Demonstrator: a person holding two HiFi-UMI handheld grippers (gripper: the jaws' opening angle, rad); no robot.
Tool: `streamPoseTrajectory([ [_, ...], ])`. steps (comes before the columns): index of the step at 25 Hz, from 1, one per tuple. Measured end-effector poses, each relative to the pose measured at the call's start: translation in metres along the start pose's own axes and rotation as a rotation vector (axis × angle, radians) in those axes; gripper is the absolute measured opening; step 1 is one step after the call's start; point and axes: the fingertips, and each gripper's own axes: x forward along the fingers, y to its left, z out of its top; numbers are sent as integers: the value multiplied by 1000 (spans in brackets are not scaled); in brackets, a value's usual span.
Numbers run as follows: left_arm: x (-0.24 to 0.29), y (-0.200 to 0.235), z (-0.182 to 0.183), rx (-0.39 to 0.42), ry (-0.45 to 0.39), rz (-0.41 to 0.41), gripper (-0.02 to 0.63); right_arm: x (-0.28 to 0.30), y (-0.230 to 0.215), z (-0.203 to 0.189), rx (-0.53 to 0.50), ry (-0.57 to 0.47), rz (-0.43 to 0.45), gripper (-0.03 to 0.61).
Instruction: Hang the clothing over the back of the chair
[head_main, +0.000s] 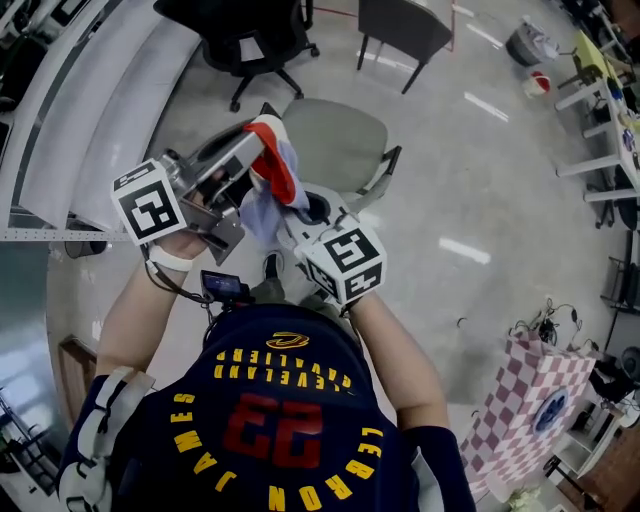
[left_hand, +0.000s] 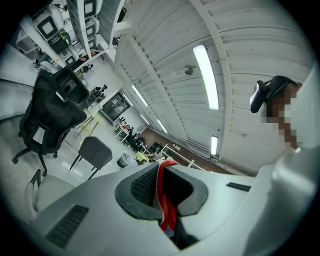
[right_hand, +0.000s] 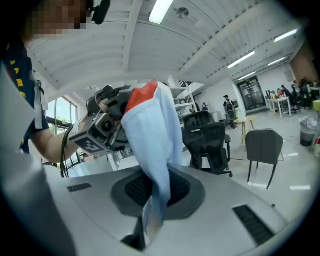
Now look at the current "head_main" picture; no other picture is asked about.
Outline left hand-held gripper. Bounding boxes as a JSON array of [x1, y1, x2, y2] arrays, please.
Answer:
[[110, 127, 267, 267]]

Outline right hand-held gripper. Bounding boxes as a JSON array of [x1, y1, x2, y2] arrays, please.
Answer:
[[278, 182, 389, 307]]

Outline red white blue clothing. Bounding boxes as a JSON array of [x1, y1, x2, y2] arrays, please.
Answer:
[[238, 113, 312, 249]]

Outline grey-green padded chair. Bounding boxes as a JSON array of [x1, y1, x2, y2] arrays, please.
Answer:
[[258, 98, 404, 214]]

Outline person's right forearm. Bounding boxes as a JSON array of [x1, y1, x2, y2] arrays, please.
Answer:
[[344, 291, 451, 432]]

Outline person's left forearm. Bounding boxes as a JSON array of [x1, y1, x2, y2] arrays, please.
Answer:
[[94, 231, 209, 381]]

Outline black office swivel chair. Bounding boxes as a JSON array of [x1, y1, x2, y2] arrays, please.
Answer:
[[152, 0, 321, 114]]

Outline dark four-legged chair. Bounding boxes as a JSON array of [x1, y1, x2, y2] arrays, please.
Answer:
[[356, 0, 454, 96]]

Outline white wristband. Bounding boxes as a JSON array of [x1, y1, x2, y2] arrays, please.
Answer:
[[148, 243, 195, 274]]

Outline black mesh waste bin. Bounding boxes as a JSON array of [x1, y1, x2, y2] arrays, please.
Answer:
[[63, 239, 109, 261]]

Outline person's grey trousers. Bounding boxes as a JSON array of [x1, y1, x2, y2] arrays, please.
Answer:
[[248, 276, 352, 321]]

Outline long white desk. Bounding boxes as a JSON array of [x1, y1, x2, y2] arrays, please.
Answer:
[[0, 0, 202, 242]]

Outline small black chest device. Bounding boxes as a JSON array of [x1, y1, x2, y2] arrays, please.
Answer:
[[199, 269, 252, 307]]

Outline navy printed jersey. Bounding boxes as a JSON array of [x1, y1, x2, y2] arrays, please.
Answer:
[[58, 302, 477, 512]]

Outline brown wooden box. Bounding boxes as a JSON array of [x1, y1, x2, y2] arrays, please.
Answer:
[[56, 336, 99, 427]]

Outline pink checkered tablecloth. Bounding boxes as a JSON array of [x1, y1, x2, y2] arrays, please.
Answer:
[[458, 329, 599, 503]]

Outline red and white bucket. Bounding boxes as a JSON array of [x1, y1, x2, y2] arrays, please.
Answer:
[[521, 70, 552, 100]]

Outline bin with grey bag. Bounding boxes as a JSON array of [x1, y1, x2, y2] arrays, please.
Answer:
[[504, 14, 561, 69]]

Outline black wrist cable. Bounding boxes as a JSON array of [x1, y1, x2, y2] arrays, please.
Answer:
[[141, 244, 214, 307]]

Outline tangle of black floor cables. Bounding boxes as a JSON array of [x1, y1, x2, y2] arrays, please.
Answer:
[[508, 297, 601, 354]]

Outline white shoulder strap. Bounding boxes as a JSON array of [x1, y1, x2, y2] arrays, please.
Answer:
[[56, 366, 157, 512]]

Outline white frame table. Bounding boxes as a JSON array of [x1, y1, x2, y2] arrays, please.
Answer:
[[553, 29, 640, 204]]

